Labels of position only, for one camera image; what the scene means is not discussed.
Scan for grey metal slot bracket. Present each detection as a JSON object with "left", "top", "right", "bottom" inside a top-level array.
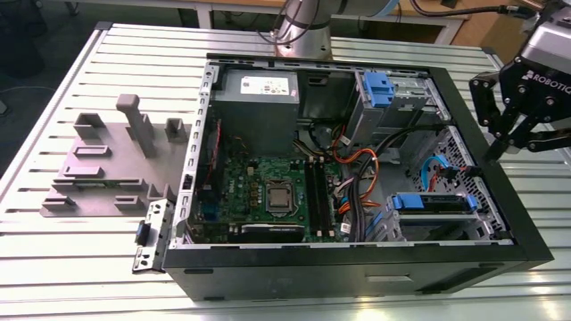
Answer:
[{"left": 131, "top": 199, "right": 177, "bottom": 275}]

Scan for black RAM slot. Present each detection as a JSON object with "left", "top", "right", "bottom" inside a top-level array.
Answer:
[
  {"left": 305, "top": 156, "right": 323, "bottom": 237},
  {"left": 314, "top": 156, "right": 337, "bottom": 237}
]

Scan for black open PC case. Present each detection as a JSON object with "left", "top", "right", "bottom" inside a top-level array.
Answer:
[{"left": 131, "top": 51, "right": 556, "bottom": 300}]

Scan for thick black gripper cable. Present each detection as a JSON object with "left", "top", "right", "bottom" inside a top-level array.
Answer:
[{"left": 410, "top": 0, "right": 537, "bottom": 18}]

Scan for silver CPU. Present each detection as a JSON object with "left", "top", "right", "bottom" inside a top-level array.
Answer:
[{"left": 266, "top": 187, "right": 294, "bottom": 205}]

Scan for blue data wire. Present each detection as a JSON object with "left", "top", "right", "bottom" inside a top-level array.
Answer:
[{"left": 419, "top": 155, "right": 451, "bottom": 195}]

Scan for blue drive latch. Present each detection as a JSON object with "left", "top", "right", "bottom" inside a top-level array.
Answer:
[{"left": 363, "top": 72, "right": 397, "bottom": 108}]

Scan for white framed desk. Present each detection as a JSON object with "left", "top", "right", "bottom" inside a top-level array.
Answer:
[{"left": 58, "top": 0, "right": 287, "bottom": 31}]

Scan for green motherboard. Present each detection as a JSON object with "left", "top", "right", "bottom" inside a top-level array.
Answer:
[{"left": 187, "top": 155, "right": 354, "bottom": 243}]

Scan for orange wire bundle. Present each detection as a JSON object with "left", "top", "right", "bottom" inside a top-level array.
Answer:
[{"left": 333, "top": 148, "right": 383, "bottom": 215}]

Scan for black graphics card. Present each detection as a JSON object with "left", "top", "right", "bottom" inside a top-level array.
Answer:
[{"left": 227, "top": 223, "right": 307, "bottom": 244}]

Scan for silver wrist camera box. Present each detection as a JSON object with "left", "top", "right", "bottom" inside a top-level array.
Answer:
[{"left": 520, "top": 19, "right": 571, "bottom": 70}]

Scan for black CPU socket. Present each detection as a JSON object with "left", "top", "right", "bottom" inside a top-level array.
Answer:
[{"left": 263, "top": 179, "right": 301, "bottom": 218}]

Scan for grey metal drive cage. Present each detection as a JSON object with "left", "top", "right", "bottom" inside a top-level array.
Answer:
[{"left": 347, "top": 70, "right": 450, "bottom": 148}]

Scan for wooden top desk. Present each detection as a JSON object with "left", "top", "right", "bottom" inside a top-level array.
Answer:
[{"left": 393, "top": 0, "right": 473, "bottom": 46}]

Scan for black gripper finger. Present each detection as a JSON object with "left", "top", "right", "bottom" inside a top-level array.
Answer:
[
  {"left": 467, "top": 71, "right": 520, "bottom": 165},
  {"left": 506, "top": 114, "right": 571, "bottom": 155}
]

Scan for yellow black power wires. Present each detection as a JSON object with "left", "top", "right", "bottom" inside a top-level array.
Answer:
[{"left": 293, "top": 138, "right": 334, "bottom": 158}]

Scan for grey power supply unit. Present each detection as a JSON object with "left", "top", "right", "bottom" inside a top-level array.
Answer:
[{"left": 209, "top": 68, "right": 301, "bottom": 158}]

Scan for orange black power wire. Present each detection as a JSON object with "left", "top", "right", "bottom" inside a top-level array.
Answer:
[{"left": 437, "top": 165, "right": 482, "bottom": 185}]

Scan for black cable bundle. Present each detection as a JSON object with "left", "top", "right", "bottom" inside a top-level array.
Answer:
[{"left": 347, "top": 123, "right": 447, "bottom": 241}]

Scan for grey parts rack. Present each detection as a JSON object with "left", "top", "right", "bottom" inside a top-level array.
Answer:
[{"left": 39, "top": 93, "right": 195, "bottom": 218}]

